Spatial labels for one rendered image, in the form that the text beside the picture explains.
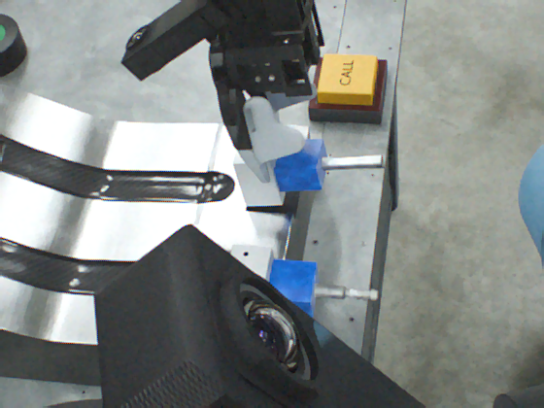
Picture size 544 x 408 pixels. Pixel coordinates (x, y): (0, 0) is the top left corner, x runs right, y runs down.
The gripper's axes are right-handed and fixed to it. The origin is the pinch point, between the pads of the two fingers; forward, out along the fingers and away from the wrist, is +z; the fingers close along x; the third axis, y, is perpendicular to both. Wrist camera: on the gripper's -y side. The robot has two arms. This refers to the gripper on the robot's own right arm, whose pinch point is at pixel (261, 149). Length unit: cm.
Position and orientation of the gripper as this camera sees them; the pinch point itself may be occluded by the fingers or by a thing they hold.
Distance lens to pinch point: 97.7
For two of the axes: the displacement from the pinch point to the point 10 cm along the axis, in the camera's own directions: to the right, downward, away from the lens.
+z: 2.3, 7.1, 6.7
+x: 1.9, -7.0, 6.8
